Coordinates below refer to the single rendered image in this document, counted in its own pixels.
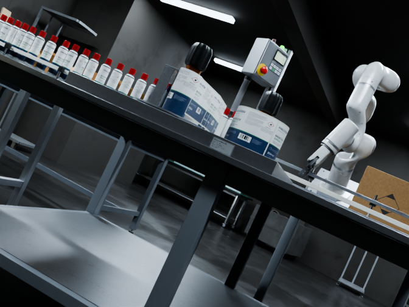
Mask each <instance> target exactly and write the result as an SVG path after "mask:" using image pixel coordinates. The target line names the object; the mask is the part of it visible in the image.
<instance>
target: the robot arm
mask: <svg viewBox="0 0 409 307"><path fill-rule="evenodd" d="M352 81H353V84H354V87H355V88H354V90H353V92H352V94H351V96H350V98H349V100H348V102H347V105H346V110H347V113H348V116H349V118H345V119H344V120H343V121H342V122H341V123H340V124H339V125H338V126H337V127H336V128H335V129H334V130H333V131H332V132H331V133H330V134H329V135H328V136H327V137H326V138H325V139H324V140H323V141H322V143H321V145H322V146H321V147H320V148H319V149H318V150H317V151H316V152H315V153H314V154H313V155H312V156H310V157H309V158H308V159H307V161H308V163H309V164H308V165H307V166H306V167H304V168H303V169H302V170H301V171H300V172H299V173H298V174H299V176H300V177H302V178H305V177H306V176H307V175H308V174H309V172H310V171H311V170H312V169H313V168H314V169H316V168H317V167H318V166H319V165H320V164H321V163H322V162H323V161H324V160H325V159H326V158H327V157H328V156H329V155H334V154H336V153H337V152H338V151H339V150H340V149H343V150H344V152H339V153H337V154H336V156H335V159H334V162H333V165H332V167H331V170H330V173H329V176H328V178H325V179H326V180H329V181H331V182H333V183H336V184H338V185H340V186H343V187H345V188H347V189H350V188H349V187H348V183H349V180H350V178H351V175H352V172H353V170H354V168H355V165H356V163H357V162H358V161H359V160H362V159H364V158H366V157H368V156H370V155H371V154H372V153H373V152H374V150H375V148H376V141H375V139H374V138H373V137H372V136H370V135H368V134H365V129H366V123H367V122H368V121H369V120H370V119H371V116H372V114H373V113H374V110H375V107H376V99H375V97H374V96H373V94H374V92H375V91H376V90H380V91H383V92H386V93H392V92H395V91H396V90H397V89H398V87H399V85H400V78H399V76H398V75H397V74H396V73H395V72H394V71H392V70H391V69H389V68H387V67H385V66H383V65H382V64H381V63H380V62H372V63H370V64H369V65H360V66H358V67H357V68H356V69H355V71H354V73H353V76H352ZM319 186H320V187H322V188H324V189H326V190H329V191H331V192H334V193H336V194H338V195H340V196H342V197H345V198H347V199H348V198H349V197H350V195H351V194H350V193H348V192H346V191H344V190H342V189H339V188H337V187H334V186H332V185H330V184H328V183H325V182H323V181H320V184H319Z"/></svg>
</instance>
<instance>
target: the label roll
mask: <svg viewBox="0 0 409 307"><path fill-rule="evenodd" d="M288 131H289V127H288V126H287V125H285V124H284V123H283V122H281V121H279V120H278V119H276V118H274V117H272V116H270V115H268V114H265V113H263V112H261V111H259V110H256V109H253V108H250V107H246V106H243V105H239V106H238V109H237V111H236V113H235V115H234V117H233V119H232V121H231V123H230V126H229V128H228V130H227V132H226V135H225V137H224V138H225V139H227V140H230V141H232V142H234V143H236V144H239V145H241V146H243V147H246V148H247V149H250V150H253V151H255V152H257V153H259V154H261V155H264V156H266V157H268V158H271V159H273V160H275V159H276V157H277V155H278V153H279V150H280V148H281V146H282V143H283V142H284V140H285V137H286V135H287V133H288Z"/></svg>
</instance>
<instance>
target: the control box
mask: <svg viewBox="0 0 409 307"><path fill-rule="evenodd" d="M278 49H279V50H280V51H281V52H283V53H284V54H285V55H286V56H287V60H288V58H289V55H288V53H286V52H285V51H284V50H282V49H281V48H280V47H279V46H278V45H276V44H275V43H274V42H272V41H271V40H270V39H268V38H256V41H255V42H254V45H253V47H252V49H251V51H250V54H249V56H248V58H247V60H246V62H245V64H244V66H243V68H242V73H244V74H245V75H247V76H248V77H250V78H252V79H253V80H254V81H255V82H257V83H258V84H259V85H261V86H264V87H266V86H269V87H270V88H274V87H275V86H276V84H277V82H278V80H279V77H280V76H277V75H276V74H275V73H273V72H272V71H270V70H269V68H268V67H269V65H270V63H271V62H273V63H274V64H275V65H277V66H278V67H280V68H281V69H282V71H283V69H284V66H285V64H286V63H287V60H286V62H285V64H284V66H281V65H280V64H279V63H278V62H276V61H275V60H273V58H274V56H275V54H276V51H277V50H278ZM263 66H266V67H267V68H268V72H267V73H266V74H262V73H261V71H260V69H261V67H263ZM282 71H281V73H282ZM280 75H281V74H280Z"/></svg>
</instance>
